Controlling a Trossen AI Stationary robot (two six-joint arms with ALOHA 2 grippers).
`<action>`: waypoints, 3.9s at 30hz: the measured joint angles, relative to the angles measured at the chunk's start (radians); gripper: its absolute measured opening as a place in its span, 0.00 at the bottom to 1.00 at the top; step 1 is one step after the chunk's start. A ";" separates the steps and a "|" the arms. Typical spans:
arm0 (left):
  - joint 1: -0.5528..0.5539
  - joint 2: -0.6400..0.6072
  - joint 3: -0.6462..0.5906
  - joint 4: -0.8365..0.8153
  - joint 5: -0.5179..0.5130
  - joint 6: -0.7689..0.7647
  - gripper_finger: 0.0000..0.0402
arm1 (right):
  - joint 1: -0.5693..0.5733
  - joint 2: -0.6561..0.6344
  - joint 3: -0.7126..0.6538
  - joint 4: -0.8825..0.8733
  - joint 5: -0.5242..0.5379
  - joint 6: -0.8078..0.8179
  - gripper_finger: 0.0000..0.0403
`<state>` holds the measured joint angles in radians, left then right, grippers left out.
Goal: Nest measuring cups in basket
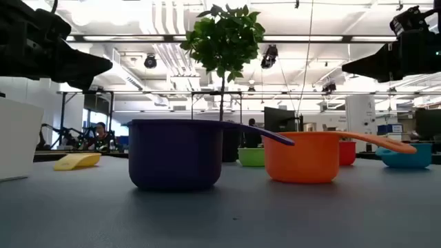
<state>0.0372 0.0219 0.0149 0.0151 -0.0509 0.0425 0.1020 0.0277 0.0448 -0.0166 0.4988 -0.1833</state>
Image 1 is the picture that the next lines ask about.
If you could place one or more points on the blue storage box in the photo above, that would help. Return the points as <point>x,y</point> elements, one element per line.
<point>389,129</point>

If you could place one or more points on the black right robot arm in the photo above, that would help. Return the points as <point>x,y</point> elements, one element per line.
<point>410,20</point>

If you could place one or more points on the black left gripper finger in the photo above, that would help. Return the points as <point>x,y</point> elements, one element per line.
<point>84,81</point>
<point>86,63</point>

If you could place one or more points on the red measuring cup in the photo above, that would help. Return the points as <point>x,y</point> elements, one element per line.
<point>347,153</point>

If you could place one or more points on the green measuring cup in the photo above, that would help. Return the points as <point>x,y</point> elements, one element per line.
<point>251,157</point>

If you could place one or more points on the black computer monitor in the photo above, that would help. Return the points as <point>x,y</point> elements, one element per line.
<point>279,120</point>
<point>429,124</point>

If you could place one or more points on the teal measuring cup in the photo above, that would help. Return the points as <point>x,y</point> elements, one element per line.
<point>406,160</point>

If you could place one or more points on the background black robot arm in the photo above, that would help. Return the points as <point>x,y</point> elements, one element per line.
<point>65,136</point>

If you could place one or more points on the white plastic basket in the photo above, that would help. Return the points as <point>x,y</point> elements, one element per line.
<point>19,137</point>

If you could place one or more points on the standing person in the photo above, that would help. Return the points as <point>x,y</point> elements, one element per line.
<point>252,136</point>

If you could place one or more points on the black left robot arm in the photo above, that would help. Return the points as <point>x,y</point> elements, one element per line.
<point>20,10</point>

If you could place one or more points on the yellow measuring spoon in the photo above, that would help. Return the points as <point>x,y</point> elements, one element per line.
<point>77,161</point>

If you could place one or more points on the seated person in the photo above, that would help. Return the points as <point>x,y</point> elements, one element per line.
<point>100,136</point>

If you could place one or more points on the black ceiling spotlight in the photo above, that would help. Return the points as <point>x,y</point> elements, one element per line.
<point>150,62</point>
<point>269,56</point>

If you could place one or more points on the orange measuring cup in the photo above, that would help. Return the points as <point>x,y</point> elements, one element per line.
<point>175,155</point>
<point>299,158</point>

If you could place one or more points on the green potted plant black pot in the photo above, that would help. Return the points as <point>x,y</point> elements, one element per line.
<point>224,41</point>

